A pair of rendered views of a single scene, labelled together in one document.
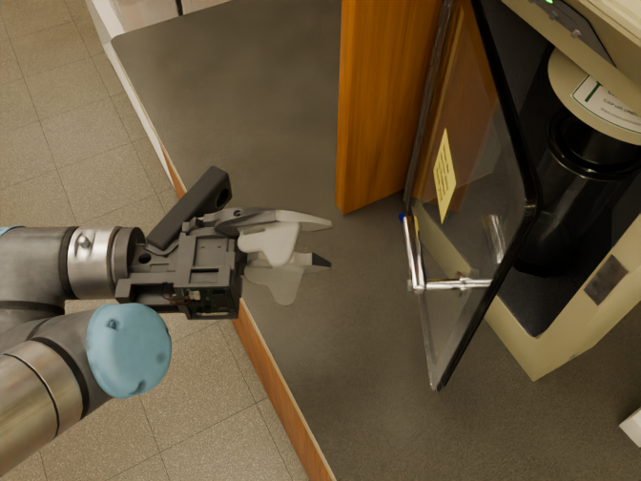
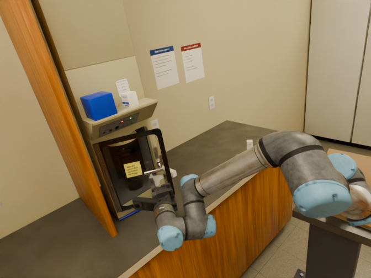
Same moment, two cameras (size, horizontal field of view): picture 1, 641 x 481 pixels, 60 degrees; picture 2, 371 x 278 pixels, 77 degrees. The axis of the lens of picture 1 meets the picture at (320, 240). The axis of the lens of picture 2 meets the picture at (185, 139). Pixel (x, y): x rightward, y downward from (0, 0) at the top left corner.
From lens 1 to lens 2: 0.92 m
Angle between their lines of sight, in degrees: 75
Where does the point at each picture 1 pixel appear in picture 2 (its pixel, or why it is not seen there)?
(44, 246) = (165, 214)
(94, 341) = (191, 176)
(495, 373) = not seen: hidden behind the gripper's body
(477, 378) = not seen: hidden behind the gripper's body
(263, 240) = (157, 181)
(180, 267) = (167, 190)
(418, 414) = (179, 204)
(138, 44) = not seen: outside the picture
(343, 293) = (147, 226)
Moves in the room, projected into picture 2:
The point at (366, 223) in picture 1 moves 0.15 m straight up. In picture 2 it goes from (121, 228) to (112, 204)
